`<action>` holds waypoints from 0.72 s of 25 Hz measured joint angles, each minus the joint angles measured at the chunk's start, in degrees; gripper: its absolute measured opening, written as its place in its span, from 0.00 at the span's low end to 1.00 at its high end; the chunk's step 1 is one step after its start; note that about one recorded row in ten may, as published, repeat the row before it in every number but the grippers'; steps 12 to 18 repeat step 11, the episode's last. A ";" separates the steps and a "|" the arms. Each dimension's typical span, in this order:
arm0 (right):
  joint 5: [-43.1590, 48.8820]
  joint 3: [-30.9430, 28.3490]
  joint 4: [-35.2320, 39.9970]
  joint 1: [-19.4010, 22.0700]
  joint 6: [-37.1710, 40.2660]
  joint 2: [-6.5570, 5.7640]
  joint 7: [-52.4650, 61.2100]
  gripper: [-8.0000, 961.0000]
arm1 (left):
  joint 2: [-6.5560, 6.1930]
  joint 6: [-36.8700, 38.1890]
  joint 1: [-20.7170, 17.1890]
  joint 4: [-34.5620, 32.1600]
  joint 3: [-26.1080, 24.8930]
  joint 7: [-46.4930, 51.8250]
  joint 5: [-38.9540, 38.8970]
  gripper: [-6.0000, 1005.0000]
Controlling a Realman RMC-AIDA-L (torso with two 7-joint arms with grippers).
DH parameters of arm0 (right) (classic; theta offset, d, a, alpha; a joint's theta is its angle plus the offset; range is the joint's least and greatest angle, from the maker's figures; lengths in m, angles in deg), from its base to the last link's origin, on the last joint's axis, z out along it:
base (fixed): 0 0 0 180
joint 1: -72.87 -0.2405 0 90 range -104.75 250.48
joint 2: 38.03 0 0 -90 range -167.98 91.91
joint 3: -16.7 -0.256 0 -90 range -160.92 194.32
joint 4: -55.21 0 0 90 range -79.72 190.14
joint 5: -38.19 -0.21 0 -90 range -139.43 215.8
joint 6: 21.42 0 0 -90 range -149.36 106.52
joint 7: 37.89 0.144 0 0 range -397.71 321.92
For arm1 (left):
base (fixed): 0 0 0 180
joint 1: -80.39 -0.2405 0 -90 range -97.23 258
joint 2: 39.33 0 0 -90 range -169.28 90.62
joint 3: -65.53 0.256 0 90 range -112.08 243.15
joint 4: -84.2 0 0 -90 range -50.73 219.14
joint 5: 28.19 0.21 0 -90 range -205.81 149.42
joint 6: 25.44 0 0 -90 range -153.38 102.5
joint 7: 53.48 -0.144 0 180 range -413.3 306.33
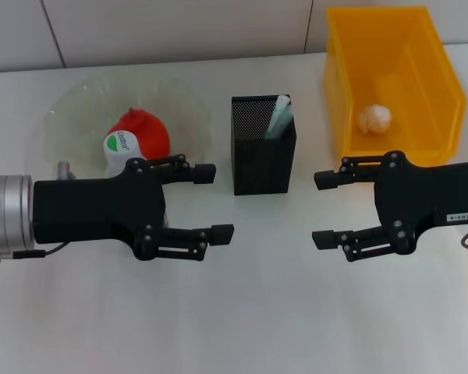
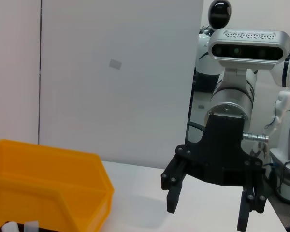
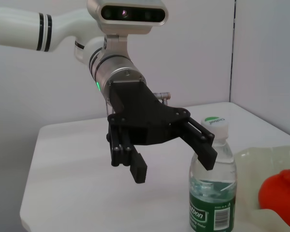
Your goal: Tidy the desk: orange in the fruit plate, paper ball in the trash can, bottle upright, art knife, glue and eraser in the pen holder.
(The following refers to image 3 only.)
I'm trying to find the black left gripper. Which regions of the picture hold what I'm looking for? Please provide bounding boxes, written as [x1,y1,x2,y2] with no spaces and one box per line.
[106,79,218,184]

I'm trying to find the clear water bottle green label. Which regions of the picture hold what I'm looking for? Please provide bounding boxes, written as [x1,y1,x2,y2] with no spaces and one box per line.
[188,116,238,232]

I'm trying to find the red-orange toy orange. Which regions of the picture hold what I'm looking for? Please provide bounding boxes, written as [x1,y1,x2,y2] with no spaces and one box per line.
[258,165,290,224]

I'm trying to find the clear green glass fruit plate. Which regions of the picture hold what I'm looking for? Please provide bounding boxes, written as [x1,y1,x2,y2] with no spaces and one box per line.
[233,145,290,230]

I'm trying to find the left gripper silver connector stub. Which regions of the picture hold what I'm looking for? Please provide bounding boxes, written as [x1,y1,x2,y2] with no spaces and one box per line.
[153,91,171,102]

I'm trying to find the left gripper thin black cable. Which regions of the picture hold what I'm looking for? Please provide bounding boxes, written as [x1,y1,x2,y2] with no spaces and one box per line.
[104,98,112,117]

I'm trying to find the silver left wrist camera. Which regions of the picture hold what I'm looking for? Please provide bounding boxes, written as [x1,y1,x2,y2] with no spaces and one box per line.
[87,0,169,35]

